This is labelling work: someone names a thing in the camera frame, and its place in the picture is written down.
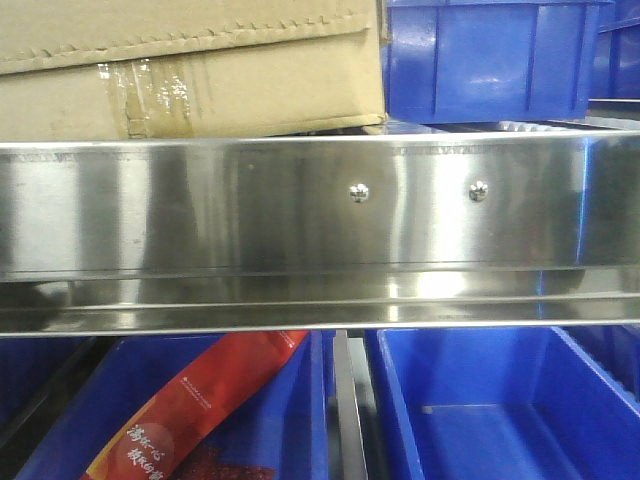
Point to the brown cardboard carton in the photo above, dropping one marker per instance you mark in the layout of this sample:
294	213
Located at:
119	70

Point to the blue bin on upper shelf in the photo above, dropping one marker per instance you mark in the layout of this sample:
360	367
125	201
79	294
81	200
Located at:
487	61

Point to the metal divider between bins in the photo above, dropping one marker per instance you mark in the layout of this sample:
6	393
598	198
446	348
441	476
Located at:
352	452

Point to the blue bin holding snack bag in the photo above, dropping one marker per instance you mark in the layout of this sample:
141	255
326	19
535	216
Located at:
283	426

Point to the red snack bag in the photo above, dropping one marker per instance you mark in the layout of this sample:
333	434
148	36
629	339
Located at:
169	426

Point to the empty blue bin lower right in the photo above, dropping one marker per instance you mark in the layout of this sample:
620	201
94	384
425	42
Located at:
499	403

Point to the blue bin lower far right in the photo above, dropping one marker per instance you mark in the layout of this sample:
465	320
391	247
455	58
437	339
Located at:
616	348

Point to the blue bin lower far left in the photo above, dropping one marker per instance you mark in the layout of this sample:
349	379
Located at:
26	363

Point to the blue bin upper far right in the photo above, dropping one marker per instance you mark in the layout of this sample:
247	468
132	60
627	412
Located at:
616	63

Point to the left rail screw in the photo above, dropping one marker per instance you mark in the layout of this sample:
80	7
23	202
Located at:
359	192

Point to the rail screw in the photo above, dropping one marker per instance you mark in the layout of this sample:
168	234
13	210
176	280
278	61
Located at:
478	191
359	192

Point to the right rail screw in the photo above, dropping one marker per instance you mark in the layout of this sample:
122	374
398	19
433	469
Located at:
478	191

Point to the stainless steel shelf rail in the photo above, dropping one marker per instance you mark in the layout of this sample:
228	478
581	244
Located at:
205	235

